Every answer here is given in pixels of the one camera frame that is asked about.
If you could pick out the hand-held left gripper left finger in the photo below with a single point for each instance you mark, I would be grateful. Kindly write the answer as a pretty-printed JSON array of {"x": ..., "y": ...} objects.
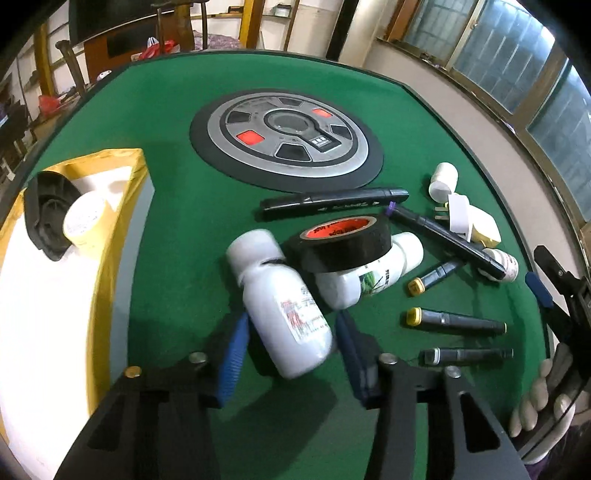
[{"x": 233, "y": 360}]

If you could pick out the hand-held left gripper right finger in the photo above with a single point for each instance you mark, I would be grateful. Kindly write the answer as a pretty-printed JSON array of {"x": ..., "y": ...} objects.
[{"x": 358, "y": 364}]

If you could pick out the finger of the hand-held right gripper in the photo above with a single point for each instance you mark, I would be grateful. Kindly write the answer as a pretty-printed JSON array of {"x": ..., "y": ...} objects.
[
  {"x": 539, "y": 290},
  {"x": 556, "y": 267}
]

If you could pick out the small white labelled bottle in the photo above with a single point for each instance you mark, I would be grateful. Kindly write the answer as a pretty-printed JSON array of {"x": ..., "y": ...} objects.
[{"x": 508, "y": 265}]

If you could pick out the white bottle with red label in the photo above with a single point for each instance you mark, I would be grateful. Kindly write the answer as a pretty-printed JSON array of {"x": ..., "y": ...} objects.
[{"x": 281, "y": 314}]

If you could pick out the white bottle with green label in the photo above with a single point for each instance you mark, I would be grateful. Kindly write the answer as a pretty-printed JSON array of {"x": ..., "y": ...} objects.
[{"x": 351, "y": 286}]

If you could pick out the black marker with yellow end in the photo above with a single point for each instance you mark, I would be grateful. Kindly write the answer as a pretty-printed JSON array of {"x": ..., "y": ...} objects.
[
  {"x": 434, "y": 276},
  {"x": 457, "y": 321}
]

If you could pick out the black marker with grey end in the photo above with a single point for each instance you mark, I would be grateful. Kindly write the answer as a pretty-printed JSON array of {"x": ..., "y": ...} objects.
[{"x": 466, "y": 356}]

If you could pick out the black marker with purple end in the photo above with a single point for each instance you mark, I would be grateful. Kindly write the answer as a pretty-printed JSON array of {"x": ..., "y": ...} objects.
[{"x": 443, "y": 235}]

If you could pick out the black tape roll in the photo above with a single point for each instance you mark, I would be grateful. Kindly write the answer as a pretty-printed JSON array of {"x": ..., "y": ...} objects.
[{"x": 360, "y": 249}]

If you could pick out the long black marker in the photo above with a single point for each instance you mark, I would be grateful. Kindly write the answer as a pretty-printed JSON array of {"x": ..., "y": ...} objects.
[{"x": 323, "y": 203}]

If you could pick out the white tray with yellow edge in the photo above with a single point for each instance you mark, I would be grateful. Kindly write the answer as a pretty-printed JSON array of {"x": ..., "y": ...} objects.
[{"x": 27, "y": 323}]

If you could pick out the person's right hand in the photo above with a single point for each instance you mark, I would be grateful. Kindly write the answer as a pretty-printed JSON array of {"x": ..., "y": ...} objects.
[{"x": 531, "y": 410}]

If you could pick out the white plug charger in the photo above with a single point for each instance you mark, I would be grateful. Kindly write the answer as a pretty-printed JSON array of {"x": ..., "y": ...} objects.
[{"x": 480, "y": 226}]

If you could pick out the small plain white bottle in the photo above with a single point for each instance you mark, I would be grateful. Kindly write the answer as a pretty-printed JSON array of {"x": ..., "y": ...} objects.
[{"x": 442, "y": 180}]

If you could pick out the pale yellow tape roll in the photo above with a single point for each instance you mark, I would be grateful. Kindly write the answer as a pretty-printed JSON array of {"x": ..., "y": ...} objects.
[{"x": 87, "y": 221}]

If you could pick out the round grey table control panel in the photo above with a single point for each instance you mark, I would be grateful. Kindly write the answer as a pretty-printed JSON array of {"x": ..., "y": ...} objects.
[{"x": 286, "y": 138}]

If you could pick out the black plastic part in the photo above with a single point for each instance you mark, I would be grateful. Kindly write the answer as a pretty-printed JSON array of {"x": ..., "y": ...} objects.
[{"x": 44, "y": 217}]

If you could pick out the red plastic bag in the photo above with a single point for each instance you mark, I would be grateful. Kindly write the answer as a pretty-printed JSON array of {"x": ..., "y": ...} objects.
[{"x": 157, "y": 48}]

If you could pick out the wooden chair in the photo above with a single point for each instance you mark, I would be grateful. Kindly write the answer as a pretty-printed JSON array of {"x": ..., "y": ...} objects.
[{"x": 178, "y": 23}]

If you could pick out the black television screen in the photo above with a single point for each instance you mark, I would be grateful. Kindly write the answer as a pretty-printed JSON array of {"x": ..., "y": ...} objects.
[{"x": 111, "y": 18}]

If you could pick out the window with metal frame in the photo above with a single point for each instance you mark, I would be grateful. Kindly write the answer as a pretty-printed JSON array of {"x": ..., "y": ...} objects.
[{"x": 508, "y": 60}]

